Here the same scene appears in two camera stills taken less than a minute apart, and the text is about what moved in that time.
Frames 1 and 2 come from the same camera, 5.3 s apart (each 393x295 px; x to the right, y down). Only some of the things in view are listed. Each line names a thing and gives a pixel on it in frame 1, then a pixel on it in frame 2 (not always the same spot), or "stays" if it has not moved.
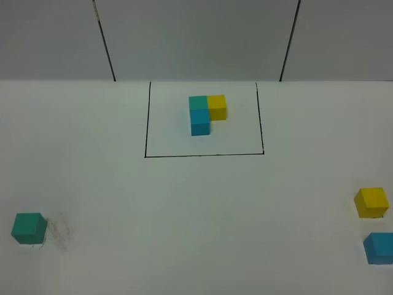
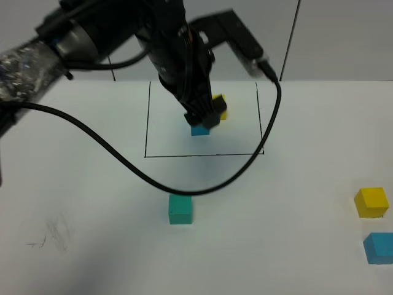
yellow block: x=371 y=202 stays
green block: x=29 y=228 to x=180 y=209
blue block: x=378 y=247 stays
